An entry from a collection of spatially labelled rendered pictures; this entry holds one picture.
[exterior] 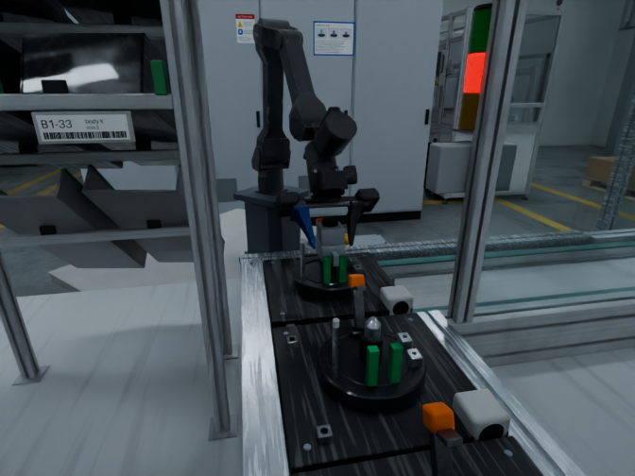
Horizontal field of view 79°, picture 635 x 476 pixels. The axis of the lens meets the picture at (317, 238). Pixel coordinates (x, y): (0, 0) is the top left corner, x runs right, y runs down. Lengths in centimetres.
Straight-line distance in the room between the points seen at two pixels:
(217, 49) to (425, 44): 182
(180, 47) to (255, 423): 40
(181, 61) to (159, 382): 51
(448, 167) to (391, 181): 338
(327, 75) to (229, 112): 92
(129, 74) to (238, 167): 320
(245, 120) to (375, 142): 124
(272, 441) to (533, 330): 49
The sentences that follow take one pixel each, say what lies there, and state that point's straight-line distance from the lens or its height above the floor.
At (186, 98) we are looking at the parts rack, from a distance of 43.
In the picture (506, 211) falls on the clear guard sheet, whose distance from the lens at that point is 64.
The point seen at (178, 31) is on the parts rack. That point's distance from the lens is 43.
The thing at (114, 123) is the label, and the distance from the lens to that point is 44.
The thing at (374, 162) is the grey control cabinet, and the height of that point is 63.
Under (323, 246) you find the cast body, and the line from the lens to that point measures 68.
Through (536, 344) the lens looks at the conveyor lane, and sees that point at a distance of 79.
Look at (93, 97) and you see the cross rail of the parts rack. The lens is 45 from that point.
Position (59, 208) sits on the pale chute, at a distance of 63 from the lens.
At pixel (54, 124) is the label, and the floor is 128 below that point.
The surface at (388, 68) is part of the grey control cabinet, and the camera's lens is 383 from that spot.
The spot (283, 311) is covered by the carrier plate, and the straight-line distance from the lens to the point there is 65.
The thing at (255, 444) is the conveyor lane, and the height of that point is 96.
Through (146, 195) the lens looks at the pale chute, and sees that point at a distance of 58.
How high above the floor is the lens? 132
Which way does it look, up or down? 22 degrees down
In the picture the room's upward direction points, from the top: straight up
